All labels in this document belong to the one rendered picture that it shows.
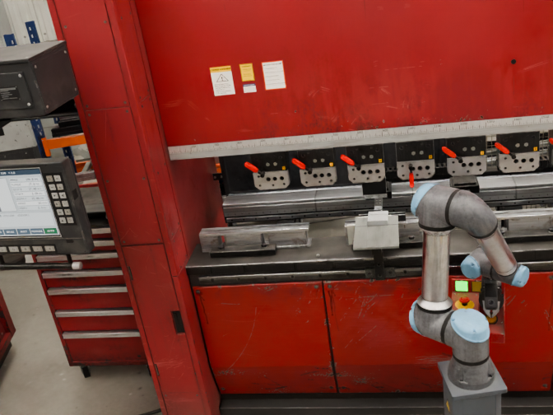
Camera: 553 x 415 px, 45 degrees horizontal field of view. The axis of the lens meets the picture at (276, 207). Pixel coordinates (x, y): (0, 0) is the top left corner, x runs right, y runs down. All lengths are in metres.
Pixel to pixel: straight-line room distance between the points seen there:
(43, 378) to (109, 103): 2.00
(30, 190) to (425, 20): 1.54
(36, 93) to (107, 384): 2.04
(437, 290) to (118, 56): 1.41
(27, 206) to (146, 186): 0.50
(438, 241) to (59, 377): 2.59
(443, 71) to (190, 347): 1.62
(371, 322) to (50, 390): 1.91
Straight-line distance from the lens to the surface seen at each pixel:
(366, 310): 2.98
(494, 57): 2.65
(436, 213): 2.10
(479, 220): 2.07
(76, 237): 2.47
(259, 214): 3.22
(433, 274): 2.21
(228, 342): 3.18
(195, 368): 3.18
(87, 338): 3.78
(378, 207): 2.95
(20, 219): 2.55
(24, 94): 2.35
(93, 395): 3.88
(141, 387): 3.82
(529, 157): 2.80
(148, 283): 2.97
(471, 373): 2.29
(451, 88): 2.67
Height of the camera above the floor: 2.31
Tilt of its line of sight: 25 degrees down
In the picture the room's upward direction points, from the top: 9 degrees counter-clockwise
